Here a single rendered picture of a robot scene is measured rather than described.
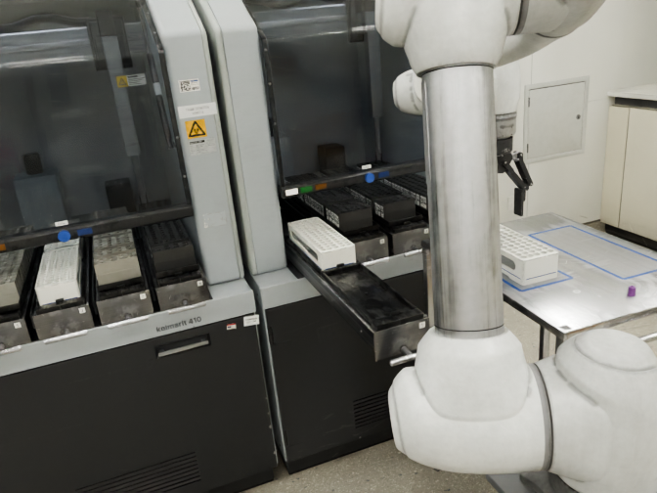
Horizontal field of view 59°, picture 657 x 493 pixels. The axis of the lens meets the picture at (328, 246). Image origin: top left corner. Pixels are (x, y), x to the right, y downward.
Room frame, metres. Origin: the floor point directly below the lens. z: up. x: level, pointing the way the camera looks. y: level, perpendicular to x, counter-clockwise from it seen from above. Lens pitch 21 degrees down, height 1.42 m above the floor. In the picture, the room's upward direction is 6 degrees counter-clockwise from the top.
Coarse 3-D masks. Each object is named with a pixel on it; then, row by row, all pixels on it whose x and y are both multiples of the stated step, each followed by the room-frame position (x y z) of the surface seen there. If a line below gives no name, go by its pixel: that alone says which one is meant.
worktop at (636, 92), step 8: (624, 88) 3.48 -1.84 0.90; (632, 88) 3.45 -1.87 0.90; (640, 88) 3.42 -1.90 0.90; (648, 88) 3.39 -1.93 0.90; (656, 88) 3.36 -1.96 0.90; (616, 96) 3.39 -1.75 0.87; (624, 96) 3.34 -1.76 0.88; (632, 96) 3.29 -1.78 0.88; (640, 96) 3.23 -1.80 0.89; (648, 96) 3.18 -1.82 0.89; (656, 96) 3.14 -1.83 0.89
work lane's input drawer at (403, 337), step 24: (288, 240) 1.67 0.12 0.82; (312, 264) 1.47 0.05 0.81; (336, 264) 1.42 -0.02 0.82; (360, 264) 1.43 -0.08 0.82; (336, 288) 1.30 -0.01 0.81; (360, 288) 1.31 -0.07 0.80; (384, 288) 1.29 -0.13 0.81; (360, 312) 1.16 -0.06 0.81; (384, 312) 1.17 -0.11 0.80; (408, 312) 1.13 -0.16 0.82; (360, 336) 1.15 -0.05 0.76; (384, 336) 1.08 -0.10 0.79; (408, 336) 1.10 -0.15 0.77; (408, 360) 1.05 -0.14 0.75
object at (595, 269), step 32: (512, 224) 1.60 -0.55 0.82; (544, 224) 1.58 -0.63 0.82; (576, 224) 1.55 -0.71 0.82; (576, 256) 1.33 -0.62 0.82; (608, 256) 1.31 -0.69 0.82; (640, 256) 1.29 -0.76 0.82; (512, 288) 1.19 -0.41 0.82; (544, 288) 1.18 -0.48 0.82; (576, 288) 1.16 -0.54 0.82; (608, 288) 1.15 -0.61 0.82; (640, 288) 1.13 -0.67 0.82; (544, 320) 1.04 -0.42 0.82; (576, 320) 1.02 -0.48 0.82; (608, 320) 1.01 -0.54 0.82; (544, 352) 1.65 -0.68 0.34
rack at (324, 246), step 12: (288, 228) 1.68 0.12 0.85; (300, 228) 1.63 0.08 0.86; (312, 228) 1.63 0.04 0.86; (324, 228) 1.61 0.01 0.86; (300, 240) 1.63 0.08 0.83; (312, 240) 1.53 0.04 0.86; (324, 240) 1.51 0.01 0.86; (336, 240) 1.50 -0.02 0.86; (348, 240) 1.49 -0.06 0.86; (312, 252) 1.56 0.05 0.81; (324, 252) 1.41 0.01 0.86; (336, 252) 1.43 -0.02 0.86; (348, 252) 1.44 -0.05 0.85; (324, 264) 1.41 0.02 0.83
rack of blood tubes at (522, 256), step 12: (504, 228) 1.42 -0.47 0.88; (504, 240) 1.34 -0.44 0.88; (516, 240) 1.33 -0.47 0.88; (528, 240) 1.32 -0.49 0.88; (504, 252) 1.26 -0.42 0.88; (516, 252) 1.25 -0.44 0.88; (528, 252) 1.24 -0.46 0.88; (540, 252) 1.24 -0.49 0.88; (552, 252) 1.23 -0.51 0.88; (504, 264) 1.31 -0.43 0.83; (516, 264) 1.22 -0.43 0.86; (528, 264) 1.20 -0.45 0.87; (540, 264) 1.21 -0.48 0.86; (552, 264) 1.22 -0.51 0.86; (516, 276) 1.22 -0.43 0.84; (528, 276) 1.20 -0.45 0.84; (552, 276) 1.22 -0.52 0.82
